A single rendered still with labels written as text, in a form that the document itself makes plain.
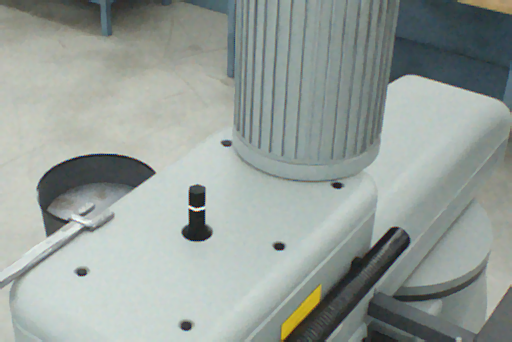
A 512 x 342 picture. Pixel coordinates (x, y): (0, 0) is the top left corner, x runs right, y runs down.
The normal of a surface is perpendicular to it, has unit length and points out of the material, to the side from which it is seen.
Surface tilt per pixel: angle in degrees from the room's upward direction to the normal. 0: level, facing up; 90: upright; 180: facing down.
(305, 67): 90
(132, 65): 0
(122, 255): 0
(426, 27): 90
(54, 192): 86
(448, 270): 0
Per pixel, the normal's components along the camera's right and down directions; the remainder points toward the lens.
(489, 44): -0.60, 0.46
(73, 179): 0.56, 0.41
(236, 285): 0.00, -0.82
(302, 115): -0.20, 0.56
